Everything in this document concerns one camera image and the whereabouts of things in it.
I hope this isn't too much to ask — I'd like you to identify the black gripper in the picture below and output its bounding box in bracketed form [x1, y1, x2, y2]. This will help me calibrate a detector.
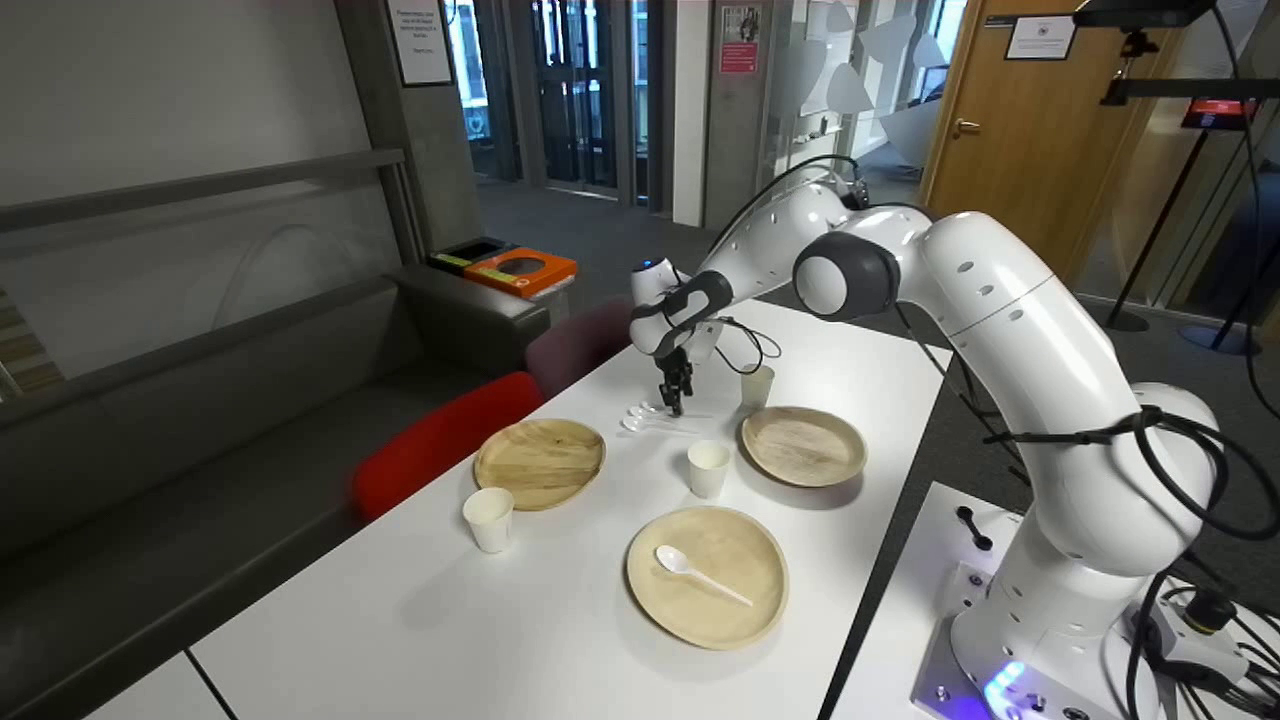
[651, 323, 690, 418]

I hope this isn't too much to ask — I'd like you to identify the white plastic spoon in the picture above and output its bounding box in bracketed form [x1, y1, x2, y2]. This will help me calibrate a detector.
[615, 410, 643, 434]
[637, 410, 667, 430]

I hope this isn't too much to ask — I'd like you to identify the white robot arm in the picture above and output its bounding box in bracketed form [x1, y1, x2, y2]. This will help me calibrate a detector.
[633, 182, 1223, 714]

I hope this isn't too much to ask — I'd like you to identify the right wooden plate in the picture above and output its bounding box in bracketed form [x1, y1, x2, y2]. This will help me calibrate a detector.
[736, 410, 867, 488]

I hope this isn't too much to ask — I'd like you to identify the wooden plate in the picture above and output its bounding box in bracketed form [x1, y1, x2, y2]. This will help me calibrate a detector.
[736, 410, 867, 488]
[470, 419, 605, 511]
[622, 505, 787, 651]

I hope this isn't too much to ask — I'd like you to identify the left wooden plate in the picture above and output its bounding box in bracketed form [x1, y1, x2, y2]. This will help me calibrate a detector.
[470, 419, 605, 511]

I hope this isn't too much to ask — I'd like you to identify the white spoon on middle plate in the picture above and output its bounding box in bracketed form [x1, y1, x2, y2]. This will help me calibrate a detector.
[651, 545, 756, 609]

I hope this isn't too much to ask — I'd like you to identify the middle wooden plate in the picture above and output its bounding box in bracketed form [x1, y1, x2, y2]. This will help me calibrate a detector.
[622, 505, 787, 651]

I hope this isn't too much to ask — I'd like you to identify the white paper cup far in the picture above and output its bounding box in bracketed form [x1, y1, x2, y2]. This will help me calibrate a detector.
[741, 366, 774, 410]

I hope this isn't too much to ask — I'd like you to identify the white paper cup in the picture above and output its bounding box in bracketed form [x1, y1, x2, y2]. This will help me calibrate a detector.
[741, 366, 774, 410]
[465, 488, 517, 558]
[683, 441, 727, 500]

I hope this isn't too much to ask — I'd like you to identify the white paper cup centre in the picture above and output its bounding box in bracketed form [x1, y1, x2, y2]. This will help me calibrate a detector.
[683, 441, 727, 500]

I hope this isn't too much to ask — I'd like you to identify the dark maroon chair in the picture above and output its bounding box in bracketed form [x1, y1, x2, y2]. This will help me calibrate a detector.
[523, 301, 633, 397]

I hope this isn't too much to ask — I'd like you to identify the red chair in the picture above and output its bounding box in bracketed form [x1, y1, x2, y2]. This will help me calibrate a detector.
[353, 372, 545, 523]

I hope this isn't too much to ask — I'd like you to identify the white paper cup front left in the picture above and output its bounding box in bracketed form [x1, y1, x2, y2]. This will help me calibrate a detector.
[465, 488, 517, 558]

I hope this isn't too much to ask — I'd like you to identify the white wall notice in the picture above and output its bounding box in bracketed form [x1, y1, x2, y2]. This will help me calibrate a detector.
[388, 0, 452, 90]

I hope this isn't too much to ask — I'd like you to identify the black cables bundle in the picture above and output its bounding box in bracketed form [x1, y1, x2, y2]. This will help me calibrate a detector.
[1124, 586, 1280, 720]

